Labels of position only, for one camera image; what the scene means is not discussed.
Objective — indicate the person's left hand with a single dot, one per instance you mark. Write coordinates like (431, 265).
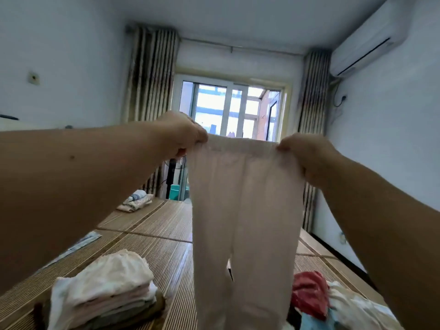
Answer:
(180, 134)

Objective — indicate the person's right hand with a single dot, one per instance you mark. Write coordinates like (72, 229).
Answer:
(309, 158)

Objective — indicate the bamboo bed mat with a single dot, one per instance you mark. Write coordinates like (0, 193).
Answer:
(151, 220)

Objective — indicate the pale grey garment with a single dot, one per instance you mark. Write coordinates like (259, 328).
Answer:
(240, 237)

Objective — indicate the red patterned garment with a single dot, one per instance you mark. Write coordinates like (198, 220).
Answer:
(309, 292)

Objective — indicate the small floral white garment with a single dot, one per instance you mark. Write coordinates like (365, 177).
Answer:
(361, 309)

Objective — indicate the light blue garment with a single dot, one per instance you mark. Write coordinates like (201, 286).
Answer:
(313, 321)

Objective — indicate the person's left forearm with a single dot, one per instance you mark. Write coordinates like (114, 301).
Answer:
(62, 189)

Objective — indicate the person's right forearm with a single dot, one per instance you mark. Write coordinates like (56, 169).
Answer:
(392, 237)

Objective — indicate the sliding glass balcony door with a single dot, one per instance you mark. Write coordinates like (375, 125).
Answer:
(227, 110)

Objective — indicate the beige patterned curtain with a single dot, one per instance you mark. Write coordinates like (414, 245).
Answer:
(313, 99)
(151, 72)

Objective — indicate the small teal bucket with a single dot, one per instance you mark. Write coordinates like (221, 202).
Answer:
(174, 192)

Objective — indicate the folded striped blanket stack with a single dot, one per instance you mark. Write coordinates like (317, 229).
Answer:
(135, 201)

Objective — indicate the curtain rod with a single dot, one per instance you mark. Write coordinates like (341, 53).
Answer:
(240, 48)

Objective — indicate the white air conditioner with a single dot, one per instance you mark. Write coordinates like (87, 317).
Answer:
(371, 37)

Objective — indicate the blue plaid pillow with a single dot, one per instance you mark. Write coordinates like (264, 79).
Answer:
(75, 244)

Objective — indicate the white wall socket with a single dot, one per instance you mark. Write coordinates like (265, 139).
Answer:
(342, 238)

